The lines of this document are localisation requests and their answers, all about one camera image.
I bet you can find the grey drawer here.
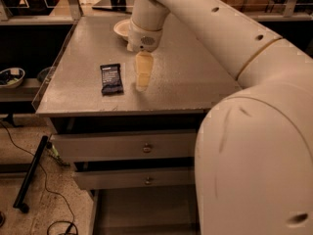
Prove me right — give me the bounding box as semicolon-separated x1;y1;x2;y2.
73;167;195;190
51;130;196;163
92;185;201;235

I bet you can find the white paper bowl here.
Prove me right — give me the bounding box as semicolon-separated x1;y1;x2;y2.
113;20;130;41

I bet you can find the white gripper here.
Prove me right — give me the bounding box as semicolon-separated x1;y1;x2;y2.
127;21;162;91

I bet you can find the dark shoe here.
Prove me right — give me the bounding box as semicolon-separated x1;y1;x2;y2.
0;211;6;227

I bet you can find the grey middle drawer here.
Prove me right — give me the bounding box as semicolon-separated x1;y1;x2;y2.
73;167;195;190

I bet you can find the black monitor stand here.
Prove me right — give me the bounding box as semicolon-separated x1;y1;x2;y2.
92;0;134;14

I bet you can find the white bowl with items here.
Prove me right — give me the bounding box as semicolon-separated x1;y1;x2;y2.
0;68;25;88

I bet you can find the grey top drawer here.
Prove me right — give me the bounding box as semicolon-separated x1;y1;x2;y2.
51;130;196;163

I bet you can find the grey bottom drawer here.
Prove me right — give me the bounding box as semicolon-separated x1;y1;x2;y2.
92;185;201;235

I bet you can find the black bar on floor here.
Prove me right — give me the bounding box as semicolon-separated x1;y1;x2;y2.
13;136;48;213

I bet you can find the grey drawer cabinet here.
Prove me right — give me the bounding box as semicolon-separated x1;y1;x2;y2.
36;16;239;228

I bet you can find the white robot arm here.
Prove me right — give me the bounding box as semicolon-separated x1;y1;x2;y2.
128;0;313;235

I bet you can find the dark blue rxbar wrapper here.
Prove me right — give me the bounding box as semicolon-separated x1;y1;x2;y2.
100;64;123;96

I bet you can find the black floor cable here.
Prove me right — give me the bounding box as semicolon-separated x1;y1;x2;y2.
0;119;80;235

